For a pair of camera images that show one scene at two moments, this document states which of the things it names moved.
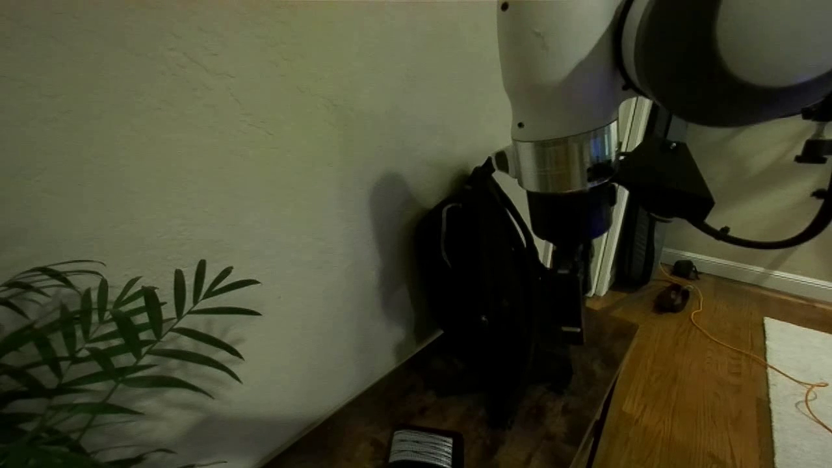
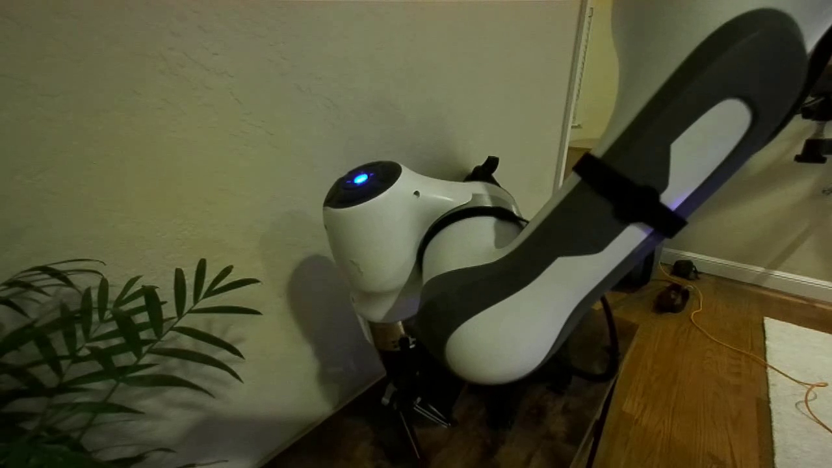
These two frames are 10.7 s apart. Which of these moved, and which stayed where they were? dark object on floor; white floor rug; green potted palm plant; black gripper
Moved: black gripper
Stayed: dark object on floor; white floor rug; green potted palm plant
